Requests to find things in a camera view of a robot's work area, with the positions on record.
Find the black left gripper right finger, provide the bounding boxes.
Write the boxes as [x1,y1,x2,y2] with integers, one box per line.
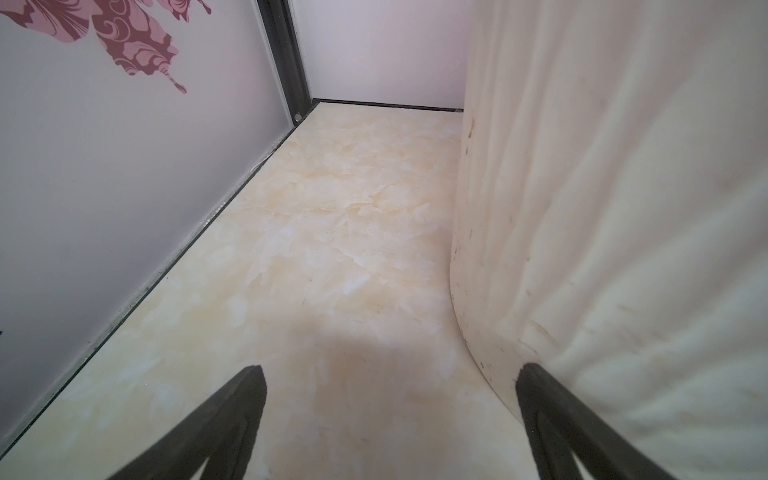
[515,363,672,479]

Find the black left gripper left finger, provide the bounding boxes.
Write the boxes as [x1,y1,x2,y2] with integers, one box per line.
[111,365,267,479]

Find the cream ribbed waste bin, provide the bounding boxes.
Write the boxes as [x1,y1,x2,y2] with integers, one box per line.
[450,1,767,479]

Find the black corner frame post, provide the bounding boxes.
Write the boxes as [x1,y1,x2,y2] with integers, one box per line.
[256,0,313,126]

